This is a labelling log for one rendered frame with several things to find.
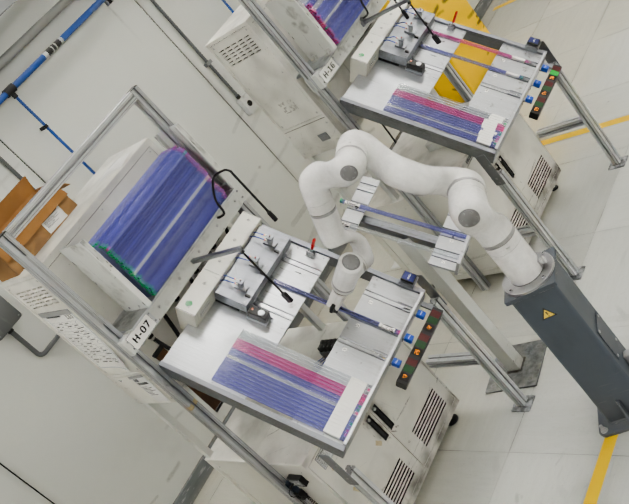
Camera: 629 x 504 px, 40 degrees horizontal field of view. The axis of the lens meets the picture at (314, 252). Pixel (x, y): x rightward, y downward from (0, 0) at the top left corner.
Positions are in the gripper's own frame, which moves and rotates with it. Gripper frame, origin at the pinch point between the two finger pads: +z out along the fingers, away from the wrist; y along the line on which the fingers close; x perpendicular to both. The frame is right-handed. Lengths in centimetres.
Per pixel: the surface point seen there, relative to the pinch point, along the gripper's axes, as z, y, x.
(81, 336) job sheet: 17, 50, -76
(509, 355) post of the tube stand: 41, -41, 69
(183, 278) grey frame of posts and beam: -2, 20, -52
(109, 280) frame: -12, 39, -69
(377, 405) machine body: 37.7, 9.4, 30.0
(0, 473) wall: 140, 84, -109
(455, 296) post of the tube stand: 19, -40, 38
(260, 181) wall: 153, -138, -92
